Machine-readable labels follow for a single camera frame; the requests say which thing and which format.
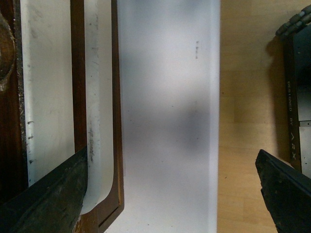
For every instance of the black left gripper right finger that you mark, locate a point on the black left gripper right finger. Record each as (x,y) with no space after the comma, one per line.
(286,193)

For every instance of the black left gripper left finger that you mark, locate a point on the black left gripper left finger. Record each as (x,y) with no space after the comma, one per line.
(51,205)

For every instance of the white drawer handle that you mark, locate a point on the white drawer handle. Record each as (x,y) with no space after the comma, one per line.
(99,101)

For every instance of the brown wooden drawer cabinet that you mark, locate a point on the brown wooden drawer cabinet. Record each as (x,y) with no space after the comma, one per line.
(13,168)

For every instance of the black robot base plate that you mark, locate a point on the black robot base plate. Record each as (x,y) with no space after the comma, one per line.
(297,65)

